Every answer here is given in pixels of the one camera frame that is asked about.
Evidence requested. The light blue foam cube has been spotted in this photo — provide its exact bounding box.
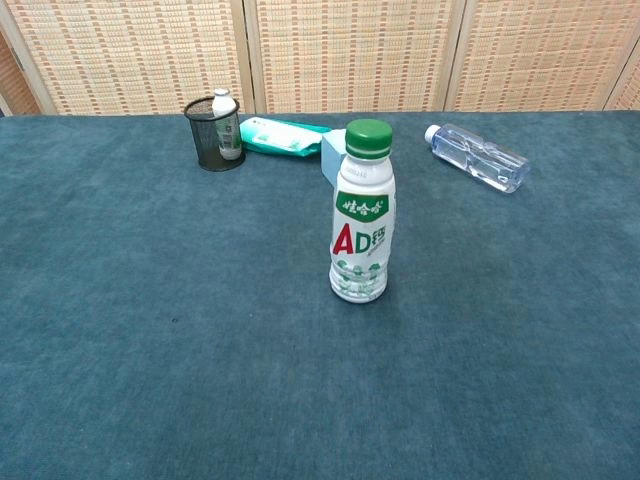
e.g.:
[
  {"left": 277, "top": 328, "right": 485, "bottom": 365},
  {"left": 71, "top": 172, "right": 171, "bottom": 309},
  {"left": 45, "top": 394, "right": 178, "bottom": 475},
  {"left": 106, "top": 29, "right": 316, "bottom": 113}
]
[{"left": 320, "top": 128, "right": 349, "bottom": 189}]

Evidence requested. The small white yogurt bottle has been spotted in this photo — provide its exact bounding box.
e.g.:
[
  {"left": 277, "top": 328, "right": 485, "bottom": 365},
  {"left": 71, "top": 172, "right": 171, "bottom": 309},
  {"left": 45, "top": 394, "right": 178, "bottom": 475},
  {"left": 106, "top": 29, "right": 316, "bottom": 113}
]
[{"left": 211, "top": 88, "right": 243, "bottom": 162}]

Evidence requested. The woven bamboo screen panel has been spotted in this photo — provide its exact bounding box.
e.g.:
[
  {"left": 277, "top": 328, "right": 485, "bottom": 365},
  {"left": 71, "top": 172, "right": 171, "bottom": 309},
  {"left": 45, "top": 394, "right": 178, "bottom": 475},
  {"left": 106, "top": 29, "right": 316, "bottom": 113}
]
[
  {"left": 243, "top": 0, "right": 469, "bottom": 115},
  {"left": 443, "top": 0, "right": 640, "bottom": 113},
  {"left": 0, "top": 24, "right": 44, "bottom": 117},
  {"left": 0, "top": 0, "right": 256, "bottom": 117},
  {"left": 602, "top": 44, "right": 640, "bottom": 112}
]

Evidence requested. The blue felt table cloth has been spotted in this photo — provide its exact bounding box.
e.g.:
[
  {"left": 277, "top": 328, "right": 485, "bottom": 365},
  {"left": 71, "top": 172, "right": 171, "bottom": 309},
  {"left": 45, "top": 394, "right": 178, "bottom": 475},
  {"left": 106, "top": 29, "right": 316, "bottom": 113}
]
[{"left": 0, "top": 110, "right": 640, "bottom": 480}]

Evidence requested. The green plastic bottle cap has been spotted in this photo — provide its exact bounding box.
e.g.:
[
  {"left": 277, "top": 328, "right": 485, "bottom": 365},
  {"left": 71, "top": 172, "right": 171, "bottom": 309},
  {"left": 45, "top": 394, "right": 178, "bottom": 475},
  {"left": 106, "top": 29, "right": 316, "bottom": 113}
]
[{"left": 345, "top": 119, "right": 394, "bottom": 160}]

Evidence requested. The green wet wipes pack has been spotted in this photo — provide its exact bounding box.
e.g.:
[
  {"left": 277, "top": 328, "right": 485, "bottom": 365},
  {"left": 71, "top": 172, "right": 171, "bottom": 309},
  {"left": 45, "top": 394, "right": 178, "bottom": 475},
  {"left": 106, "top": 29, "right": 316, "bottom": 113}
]
[{"left": 238, "top": 116, "right": 332, "bottom": 161}]

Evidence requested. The white AD milk drink bottle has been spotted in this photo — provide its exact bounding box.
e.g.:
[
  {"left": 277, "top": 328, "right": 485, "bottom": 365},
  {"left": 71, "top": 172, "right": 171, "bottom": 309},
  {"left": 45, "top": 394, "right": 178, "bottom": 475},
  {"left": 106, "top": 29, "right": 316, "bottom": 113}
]
[{"left": 328, "top": 148, "right": 397, "bottom": 305}]

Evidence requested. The black mesh pen cup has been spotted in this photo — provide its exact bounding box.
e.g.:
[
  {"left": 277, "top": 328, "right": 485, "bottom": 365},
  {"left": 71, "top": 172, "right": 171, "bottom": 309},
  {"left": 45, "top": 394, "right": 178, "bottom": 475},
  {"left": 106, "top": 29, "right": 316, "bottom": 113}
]
[{"left": 183, "top": 96, "right": 247, "bottom": 173}]

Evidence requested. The clear plastic water bottle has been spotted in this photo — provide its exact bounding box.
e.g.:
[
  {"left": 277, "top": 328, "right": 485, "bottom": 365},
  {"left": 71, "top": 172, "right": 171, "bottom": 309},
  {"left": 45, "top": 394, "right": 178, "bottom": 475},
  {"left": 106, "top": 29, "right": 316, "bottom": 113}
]
[{"left": 424, "top": 122, "right": 531, "bottom": 195}]

